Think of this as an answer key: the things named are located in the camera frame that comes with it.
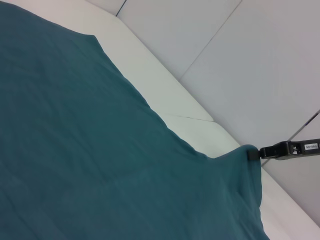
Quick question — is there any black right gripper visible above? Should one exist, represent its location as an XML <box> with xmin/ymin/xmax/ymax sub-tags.
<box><xmin>248</xmin><ymin>137</ymin><xmax>320</xmax><ymax>161</ymax></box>

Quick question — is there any blue shirt with FREE print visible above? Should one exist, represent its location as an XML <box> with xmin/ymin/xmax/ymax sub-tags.
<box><xmin>0</xmin><ymin>4</ymin><xmax>271</xmax><ymax>240</ymax></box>

